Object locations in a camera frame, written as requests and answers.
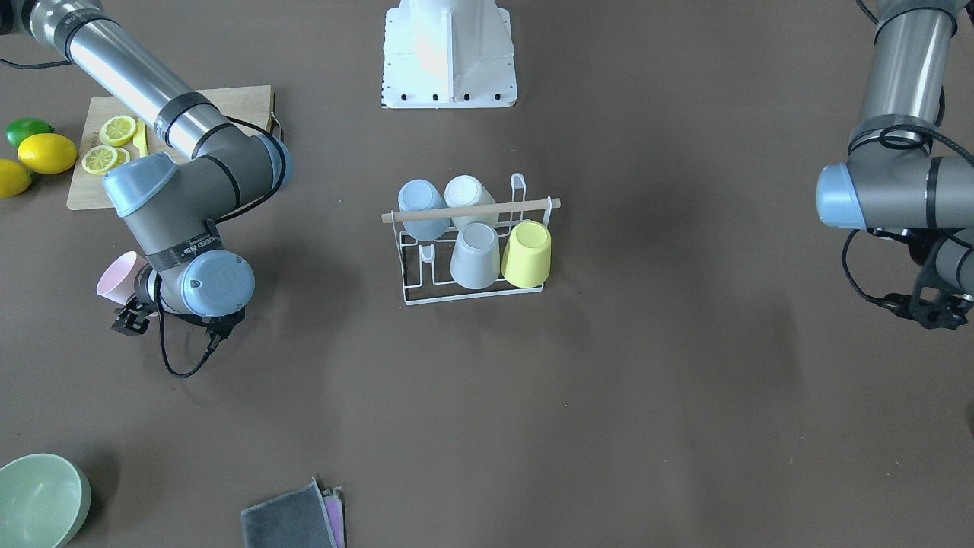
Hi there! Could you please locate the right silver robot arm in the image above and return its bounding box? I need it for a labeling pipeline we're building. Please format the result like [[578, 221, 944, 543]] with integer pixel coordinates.
[[2, 1, 293, 323]]

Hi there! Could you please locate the white wire cup rack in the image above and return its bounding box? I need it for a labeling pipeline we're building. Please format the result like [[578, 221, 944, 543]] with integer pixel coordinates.
[[380, 173, 562, 305]]

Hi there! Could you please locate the white plastic cup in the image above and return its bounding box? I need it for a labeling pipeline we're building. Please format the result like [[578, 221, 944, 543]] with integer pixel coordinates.
[[443, 176, 500, 232]]

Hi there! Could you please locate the green lime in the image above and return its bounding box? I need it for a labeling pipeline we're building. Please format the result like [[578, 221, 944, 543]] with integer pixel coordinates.
[[5, 117, 56, 148]]

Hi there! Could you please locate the green ceramic bowl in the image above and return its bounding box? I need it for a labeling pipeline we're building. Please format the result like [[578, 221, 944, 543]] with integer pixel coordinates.
[[1, 454, 91, 547]]

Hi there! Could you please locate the pink plastic cup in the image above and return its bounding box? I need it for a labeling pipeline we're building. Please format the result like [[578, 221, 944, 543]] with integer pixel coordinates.
[[95, 250, 148, 305]]

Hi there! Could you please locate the light blue plastic cup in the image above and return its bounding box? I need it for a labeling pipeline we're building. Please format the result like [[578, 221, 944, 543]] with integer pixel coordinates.
[[399, 178, 451, 241]]

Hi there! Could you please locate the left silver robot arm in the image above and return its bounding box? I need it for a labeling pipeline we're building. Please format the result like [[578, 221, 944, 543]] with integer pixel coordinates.
[[815, 1, 973, 330]]

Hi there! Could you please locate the grey folded cloth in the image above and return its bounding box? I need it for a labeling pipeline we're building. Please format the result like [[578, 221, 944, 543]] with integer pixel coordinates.
[[240, 479, 347, 547]]

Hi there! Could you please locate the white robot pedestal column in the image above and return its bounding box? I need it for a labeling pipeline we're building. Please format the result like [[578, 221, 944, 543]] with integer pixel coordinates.
[[380, 1, 518, 109]]

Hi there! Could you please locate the grey plastic cup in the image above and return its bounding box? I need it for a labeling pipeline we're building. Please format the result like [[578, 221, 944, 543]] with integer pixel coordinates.
[[450, 222, 501, 290]]

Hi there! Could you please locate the lemon slice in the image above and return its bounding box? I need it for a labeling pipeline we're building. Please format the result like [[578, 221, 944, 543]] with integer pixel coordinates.
[[98, 115, 138, 147], [80, 145, 123, 176]]

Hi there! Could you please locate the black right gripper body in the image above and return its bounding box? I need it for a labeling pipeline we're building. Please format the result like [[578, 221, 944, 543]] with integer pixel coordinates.
[[135, 266, 246, 336]]

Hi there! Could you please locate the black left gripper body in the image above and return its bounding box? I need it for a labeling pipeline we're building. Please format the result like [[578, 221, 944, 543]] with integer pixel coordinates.
[[883, 236, 974, 330]]

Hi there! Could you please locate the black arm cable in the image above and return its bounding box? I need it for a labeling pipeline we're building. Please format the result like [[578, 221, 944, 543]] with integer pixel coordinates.
[[840, 228, 914, 310]]

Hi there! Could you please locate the yellow plastic cup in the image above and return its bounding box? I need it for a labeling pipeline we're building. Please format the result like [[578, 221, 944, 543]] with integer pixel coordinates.
[[501, 221, 551, 288]]

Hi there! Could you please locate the yellow lemon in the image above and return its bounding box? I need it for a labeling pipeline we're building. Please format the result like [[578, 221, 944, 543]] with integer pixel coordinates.
[[0, 158, 32, 199], [18, 134, 78, 174]]

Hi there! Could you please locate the wooden cutting board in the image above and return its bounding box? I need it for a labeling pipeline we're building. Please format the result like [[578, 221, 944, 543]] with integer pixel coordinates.
[[66, 84, 275, 211]]

